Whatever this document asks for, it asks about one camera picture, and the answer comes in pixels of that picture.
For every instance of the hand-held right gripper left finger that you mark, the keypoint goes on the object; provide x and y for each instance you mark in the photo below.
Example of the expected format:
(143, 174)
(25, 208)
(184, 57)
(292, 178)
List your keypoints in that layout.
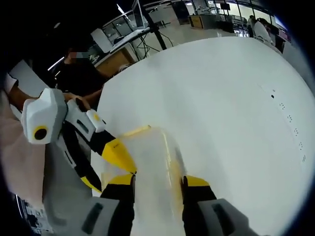
(115, 209)

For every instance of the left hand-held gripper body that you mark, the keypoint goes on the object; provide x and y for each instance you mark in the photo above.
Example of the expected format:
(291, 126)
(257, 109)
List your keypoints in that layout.
(41, 113)

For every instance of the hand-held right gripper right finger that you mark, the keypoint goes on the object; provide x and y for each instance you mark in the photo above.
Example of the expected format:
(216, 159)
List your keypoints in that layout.
(199, 211)

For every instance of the clear box with yellow plastic buckles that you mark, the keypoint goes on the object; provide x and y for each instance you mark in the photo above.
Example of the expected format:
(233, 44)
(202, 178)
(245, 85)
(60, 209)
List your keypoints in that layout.
(157, 172)

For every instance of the white panel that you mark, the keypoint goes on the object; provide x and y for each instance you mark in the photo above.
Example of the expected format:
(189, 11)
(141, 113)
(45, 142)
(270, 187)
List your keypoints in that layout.
(29, 76)

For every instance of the person's pink garment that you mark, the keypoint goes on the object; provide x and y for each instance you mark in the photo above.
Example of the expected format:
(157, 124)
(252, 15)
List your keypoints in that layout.
(17, 147)

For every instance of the person's white sleeve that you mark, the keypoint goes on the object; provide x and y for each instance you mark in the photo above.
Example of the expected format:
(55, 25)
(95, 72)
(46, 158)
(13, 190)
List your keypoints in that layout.
(11, 81)

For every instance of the wooden cabinet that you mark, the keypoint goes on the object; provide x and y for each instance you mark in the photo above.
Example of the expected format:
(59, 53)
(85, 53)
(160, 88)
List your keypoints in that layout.
(118, 61)

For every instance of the white box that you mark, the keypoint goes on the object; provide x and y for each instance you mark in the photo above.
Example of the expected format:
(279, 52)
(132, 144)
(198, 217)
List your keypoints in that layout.
(102, 40)

